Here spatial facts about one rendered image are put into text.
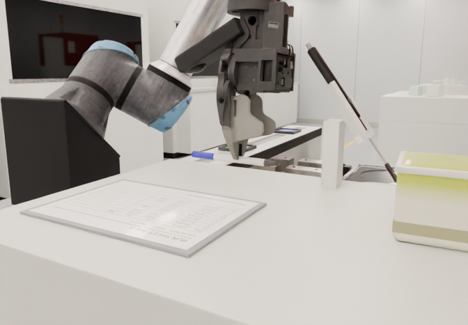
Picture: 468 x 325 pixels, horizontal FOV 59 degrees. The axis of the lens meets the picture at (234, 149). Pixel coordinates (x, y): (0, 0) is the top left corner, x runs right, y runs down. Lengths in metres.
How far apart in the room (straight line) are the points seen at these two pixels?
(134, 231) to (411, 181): 0.24
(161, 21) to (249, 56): 4.81
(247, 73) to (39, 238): 0.32
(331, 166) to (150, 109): 0.55
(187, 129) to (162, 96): 4.27
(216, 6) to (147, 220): 0.69
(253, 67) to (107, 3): 4.00
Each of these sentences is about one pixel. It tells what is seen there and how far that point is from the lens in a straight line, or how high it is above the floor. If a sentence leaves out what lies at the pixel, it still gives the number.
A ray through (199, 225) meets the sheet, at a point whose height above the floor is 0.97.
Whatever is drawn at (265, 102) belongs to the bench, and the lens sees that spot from 7.16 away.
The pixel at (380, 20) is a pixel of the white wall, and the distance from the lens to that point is 8.83.
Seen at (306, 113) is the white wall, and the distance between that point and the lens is 9.17.
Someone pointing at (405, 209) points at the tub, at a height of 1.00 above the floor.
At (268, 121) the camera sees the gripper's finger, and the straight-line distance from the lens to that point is 0.58.
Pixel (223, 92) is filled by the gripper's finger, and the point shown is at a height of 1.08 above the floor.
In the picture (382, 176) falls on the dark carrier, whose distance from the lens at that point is 0.89.
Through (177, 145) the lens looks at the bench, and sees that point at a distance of 5.35.
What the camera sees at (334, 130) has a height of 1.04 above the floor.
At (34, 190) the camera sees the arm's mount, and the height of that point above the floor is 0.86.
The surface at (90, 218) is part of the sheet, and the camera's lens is 0.43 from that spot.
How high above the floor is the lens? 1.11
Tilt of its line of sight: 11 degrees down
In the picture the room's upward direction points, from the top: straight up
